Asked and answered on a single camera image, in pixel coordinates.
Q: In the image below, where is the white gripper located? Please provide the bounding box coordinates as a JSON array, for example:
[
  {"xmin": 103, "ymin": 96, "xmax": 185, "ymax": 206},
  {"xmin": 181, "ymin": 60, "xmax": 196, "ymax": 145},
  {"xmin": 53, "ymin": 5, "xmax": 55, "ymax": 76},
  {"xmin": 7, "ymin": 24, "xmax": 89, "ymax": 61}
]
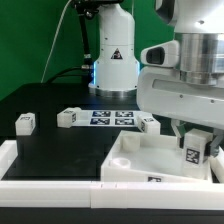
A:
[{"xmin": 137, "ymin": 66, "xmax": 224, "ymax": 157}]

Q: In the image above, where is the white square tabletop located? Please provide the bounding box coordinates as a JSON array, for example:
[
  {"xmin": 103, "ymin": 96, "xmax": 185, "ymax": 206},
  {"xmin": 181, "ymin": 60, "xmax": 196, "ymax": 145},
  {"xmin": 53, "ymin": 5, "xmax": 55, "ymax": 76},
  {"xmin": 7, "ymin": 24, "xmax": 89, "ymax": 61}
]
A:
[{"xmin": 101, "ymin": 130, "xmax": 212, "ymax": 183}]

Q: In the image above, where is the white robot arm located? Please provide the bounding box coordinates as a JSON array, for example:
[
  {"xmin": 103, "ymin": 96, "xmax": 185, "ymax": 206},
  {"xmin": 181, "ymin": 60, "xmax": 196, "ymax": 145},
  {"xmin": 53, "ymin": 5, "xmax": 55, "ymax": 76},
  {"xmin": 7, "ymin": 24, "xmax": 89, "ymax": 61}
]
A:
[{"xmin": 89, "ymin": 0, "xmax": 224, "ymax": 156}]

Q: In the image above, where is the marker tag sheet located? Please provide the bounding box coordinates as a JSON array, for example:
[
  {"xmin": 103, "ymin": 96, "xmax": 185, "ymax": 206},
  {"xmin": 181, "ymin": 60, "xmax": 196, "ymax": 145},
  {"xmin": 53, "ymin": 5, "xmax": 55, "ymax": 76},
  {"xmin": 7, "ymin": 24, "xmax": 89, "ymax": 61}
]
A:
[{"xmin": 73, "ymin": 110, "xmax": 152, "ymax": 127}]

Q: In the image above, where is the white U-shaped obstacle fence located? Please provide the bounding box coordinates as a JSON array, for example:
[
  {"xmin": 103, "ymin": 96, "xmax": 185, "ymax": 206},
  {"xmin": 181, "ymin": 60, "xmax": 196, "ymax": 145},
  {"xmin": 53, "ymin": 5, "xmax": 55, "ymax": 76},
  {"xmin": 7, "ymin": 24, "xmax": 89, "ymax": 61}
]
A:
[{"xmin": 0, "ymin": 140, "xmax": 224, "ymax": 211}]

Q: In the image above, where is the black cable bundle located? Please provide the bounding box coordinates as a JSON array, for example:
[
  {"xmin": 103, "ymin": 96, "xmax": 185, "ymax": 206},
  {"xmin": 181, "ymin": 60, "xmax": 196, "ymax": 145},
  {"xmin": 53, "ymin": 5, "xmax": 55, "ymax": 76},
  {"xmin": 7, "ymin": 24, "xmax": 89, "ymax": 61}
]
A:
[{"xmin": 44, "ymin": 0, "xmax": 101, "ymax": 86}]

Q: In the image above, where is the white cable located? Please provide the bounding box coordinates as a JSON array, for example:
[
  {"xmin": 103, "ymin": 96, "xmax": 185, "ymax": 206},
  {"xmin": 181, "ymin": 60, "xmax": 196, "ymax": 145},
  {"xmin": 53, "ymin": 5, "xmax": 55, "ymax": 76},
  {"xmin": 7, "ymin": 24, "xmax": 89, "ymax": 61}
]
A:
[{"xmin": 40, "ymin": 0, "xmax": 73, "ymax": 84}]

